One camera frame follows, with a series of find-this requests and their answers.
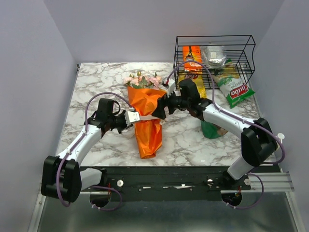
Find yellow lays chip bag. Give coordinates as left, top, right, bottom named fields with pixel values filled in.
left=183, top=72, right=207, bottom=98

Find green brown snack bag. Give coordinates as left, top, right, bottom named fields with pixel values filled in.
left=201, top=121, right=228, bottom=139

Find cream printed ribbon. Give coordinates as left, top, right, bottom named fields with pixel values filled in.
left=139, top=115, right=159, bottom=121

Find cream lotion pump bottle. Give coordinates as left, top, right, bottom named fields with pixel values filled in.
left=277, top=133, right=285, bottom=144

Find aluminium frame rail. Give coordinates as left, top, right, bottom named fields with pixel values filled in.
left=29, top=173, right=306, bottom=232

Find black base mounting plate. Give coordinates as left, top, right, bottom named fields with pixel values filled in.
left=80, top=166, right=280, bottom=205

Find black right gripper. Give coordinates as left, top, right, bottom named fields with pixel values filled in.
left=151, top=87, right=190, bottom=120

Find orange wrapping paper sheet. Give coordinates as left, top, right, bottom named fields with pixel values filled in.
left=127, top=87, right=166, bottom=159

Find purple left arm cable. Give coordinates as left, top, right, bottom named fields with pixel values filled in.
left=56, top=92, right=132, bottom=211

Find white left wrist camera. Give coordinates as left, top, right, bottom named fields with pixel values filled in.
left=125, top=111, right=140, bottom=124

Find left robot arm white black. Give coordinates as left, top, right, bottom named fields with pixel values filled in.
left=41, top=98, right=140, bottom=206

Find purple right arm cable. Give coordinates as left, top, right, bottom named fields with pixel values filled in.
left=165, top=60, right=288, bottom=210

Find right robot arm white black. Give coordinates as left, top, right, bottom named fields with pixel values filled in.
left=152, top=79, right=278, bottom=189

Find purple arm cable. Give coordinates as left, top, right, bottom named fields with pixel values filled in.
left=165, top=60, right=288, bottom=210
left=56, top=92, right=132, bottom=211

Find green white cassava chip bag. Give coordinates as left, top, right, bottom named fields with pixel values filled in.
left=212, top=59, right=255, bottom=109

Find orange razor package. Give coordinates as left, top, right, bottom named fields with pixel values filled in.
left=183, top=46, right=202, bottom=72

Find silver foil packet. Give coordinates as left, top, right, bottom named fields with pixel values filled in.
left=201, top=46, right=226, bottom=69

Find pink fake flower bunch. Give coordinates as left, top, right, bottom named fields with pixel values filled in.
left=146, top=73, right=162, bottom=89

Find black wire basket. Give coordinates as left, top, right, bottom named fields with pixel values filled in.
left=173, top=35, right=256, bottom=84

